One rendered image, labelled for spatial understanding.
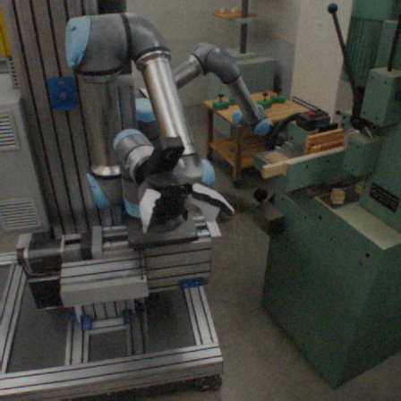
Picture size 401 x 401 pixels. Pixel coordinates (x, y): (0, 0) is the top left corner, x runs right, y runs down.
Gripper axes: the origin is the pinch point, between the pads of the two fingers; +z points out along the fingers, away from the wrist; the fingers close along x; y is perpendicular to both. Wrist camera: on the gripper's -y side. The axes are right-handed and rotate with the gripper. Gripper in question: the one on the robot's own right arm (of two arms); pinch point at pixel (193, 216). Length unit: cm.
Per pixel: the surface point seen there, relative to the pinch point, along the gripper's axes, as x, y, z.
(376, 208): -87, 28, -28
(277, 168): -60, 23, -53
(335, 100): -192, 33, -160
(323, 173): -80, 25, -49
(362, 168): -78, 15, -32
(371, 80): -73, -14, -35
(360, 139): -76, 5, -35
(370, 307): -84, 61, -13
